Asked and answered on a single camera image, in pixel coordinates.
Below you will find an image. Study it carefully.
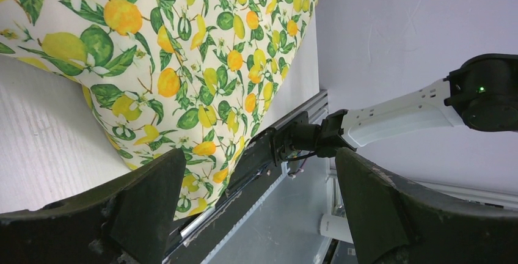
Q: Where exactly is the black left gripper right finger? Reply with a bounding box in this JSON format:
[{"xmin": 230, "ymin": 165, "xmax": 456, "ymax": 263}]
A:
[{"xmin": 335, "ymin": 148, "xmax": 517, "ymax": 263}]

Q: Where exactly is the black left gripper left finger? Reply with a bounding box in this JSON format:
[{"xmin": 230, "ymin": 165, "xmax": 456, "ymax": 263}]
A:
[{"xmin": 1, "ymin": 149, "xmax": 186, "ymax": 263}]

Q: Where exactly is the yellow patterned cloth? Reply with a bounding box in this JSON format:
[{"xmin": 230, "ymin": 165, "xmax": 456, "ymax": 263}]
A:
[{"xmin": 1, "ymin": 0, "xmax": 318, "ymax": 220}]

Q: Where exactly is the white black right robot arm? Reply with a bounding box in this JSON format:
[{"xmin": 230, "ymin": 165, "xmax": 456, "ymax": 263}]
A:
[{"xmin": 272, "ymin": 53, "xmax": 517, "ymax": 161}]

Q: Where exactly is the white cylindrical object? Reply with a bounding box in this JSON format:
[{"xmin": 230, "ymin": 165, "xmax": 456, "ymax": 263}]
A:
[{"xmin": 319, "ymin": 214, "xmax": 354, "ymax": 244}]

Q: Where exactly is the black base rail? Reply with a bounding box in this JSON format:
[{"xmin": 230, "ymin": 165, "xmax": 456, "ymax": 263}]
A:
[{"xmin": 163, "ymin": 111, "xmax": 309, "ymax": 263}]

